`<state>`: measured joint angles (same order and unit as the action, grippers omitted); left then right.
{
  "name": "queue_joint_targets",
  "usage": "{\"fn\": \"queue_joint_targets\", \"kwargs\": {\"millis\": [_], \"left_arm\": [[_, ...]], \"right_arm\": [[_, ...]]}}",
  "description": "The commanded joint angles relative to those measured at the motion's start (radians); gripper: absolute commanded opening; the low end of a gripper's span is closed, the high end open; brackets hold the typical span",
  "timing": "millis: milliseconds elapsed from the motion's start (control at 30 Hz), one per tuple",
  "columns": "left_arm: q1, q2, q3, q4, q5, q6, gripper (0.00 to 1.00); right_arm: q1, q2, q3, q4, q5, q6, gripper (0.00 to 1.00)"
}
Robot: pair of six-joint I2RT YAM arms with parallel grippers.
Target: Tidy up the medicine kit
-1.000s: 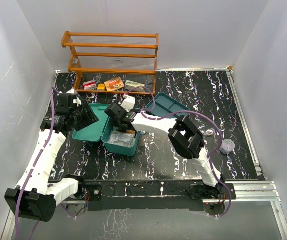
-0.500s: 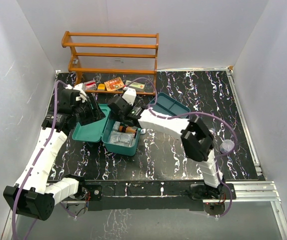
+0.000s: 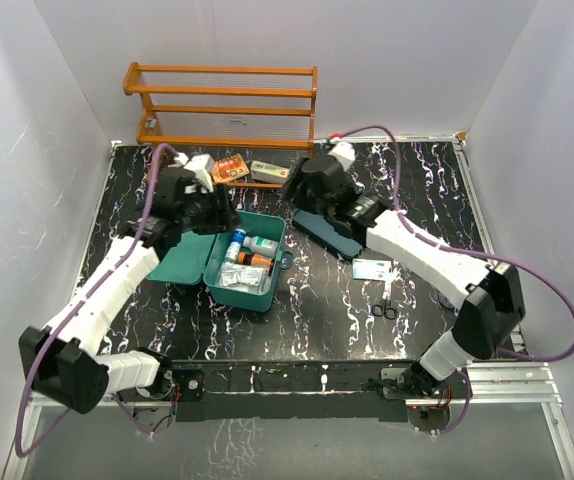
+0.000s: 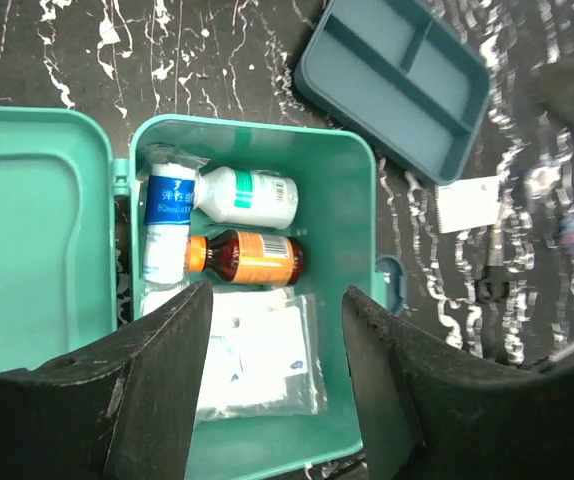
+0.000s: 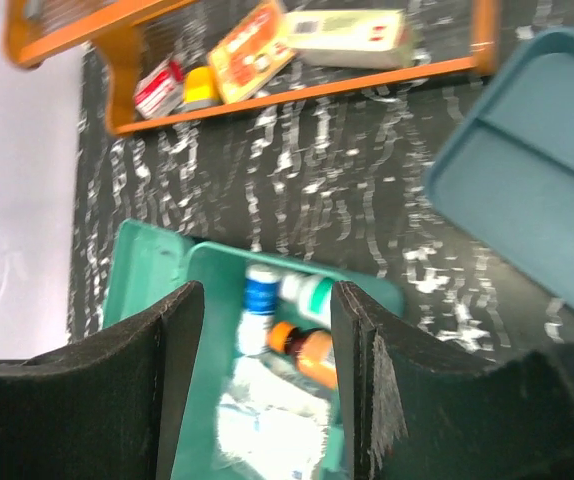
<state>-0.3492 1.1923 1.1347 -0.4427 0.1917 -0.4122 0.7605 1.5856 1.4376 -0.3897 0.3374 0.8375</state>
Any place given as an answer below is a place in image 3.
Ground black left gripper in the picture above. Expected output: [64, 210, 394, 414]
[178, 183, 242, 235]

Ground orange pill box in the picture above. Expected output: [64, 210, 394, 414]
[211, 154, 249, 183]

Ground small white blue card packet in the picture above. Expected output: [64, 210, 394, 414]
[352, 259, 392, 281]

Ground round clear container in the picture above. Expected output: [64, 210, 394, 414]
[438, 293, 454, 310]

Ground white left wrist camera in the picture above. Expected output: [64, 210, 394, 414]
[173, 152, 215, 193]

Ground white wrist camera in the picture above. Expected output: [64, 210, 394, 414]
[328, 133, 356, 167]
[173, 152, 215, 193]

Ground black handled scissors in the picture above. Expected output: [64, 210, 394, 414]
[370, 297, 397, 320]

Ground white green-label bottle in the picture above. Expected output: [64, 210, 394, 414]
[243, 236, 280, 259]

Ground blue divided tray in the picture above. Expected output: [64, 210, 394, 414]
[292, 209, 363, 260]

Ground small blue-capped bottle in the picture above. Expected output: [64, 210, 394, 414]
[224, 228, 247, 263]

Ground brown orange-label bottle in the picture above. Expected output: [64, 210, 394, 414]
[237, 252, 274, 272]

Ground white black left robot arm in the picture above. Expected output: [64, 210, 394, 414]
[19, 166, 240, 414]

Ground white green medicine box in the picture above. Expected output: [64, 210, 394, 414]
[249, 160, 290, 185]

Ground orange wooden shelf rack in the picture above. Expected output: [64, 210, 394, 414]
[123, 61, 319, 194]

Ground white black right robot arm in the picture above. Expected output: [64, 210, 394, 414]
[282, 155, 525, 397]

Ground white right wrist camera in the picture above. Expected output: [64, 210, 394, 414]
[328, 133, 356, 167]

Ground green plastic medicine box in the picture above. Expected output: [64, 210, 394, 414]
[148, 211, 288, 312]

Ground clear bag of swabs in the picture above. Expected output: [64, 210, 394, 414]
[218, 262, 268, 289]

